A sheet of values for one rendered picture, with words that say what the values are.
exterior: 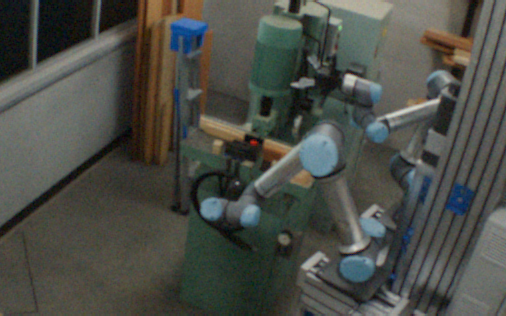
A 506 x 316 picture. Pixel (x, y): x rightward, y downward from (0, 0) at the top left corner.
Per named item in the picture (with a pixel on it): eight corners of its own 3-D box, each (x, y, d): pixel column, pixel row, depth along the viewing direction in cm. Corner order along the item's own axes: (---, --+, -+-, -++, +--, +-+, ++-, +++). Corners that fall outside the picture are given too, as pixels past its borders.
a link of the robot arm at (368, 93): (376, 108, 238) (381, 89, 234) (349, 100, 241) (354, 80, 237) (380, 102, 245) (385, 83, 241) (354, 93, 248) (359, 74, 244)
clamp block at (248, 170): (216, 174, 263) (218, 156, 259) (229, 161, 274) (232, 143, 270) (248, 186, 259) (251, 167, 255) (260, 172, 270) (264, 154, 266)
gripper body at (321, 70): (318, 59, 244) (347, 68, 240) (319, 71, 251) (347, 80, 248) (311, 73, 241) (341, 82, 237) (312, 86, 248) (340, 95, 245)
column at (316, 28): (247, 145, 304) (272, 3, 269) (264, 128, 322) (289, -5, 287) (290, 160, 298) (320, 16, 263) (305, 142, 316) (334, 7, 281)
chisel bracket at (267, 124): (249, 134, 274) (252, 117, 270) (261, 123, 285) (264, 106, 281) (265, 140, 272) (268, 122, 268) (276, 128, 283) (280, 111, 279)
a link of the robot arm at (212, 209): (220, 223, 211) (196, 218, 214) (229, 222, 222) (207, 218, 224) (224, 200, 212) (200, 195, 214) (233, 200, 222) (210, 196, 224)
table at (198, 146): (168, 163, 271) (169, 151, 268) (200, 136, 296) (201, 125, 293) (298, 211, 254) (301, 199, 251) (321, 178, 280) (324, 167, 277)
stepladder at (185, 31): (164, 210, 387) (165, 24, 332) (183, 192, 408) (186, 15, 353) (187, 217, 381) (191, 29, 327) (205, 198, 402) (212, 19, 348)
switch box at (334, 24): (317, 53, 280) (324, 21, 272) (324, 48, 288) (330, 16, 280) (330, 57, 278) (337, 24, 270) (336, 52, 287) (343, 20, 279)
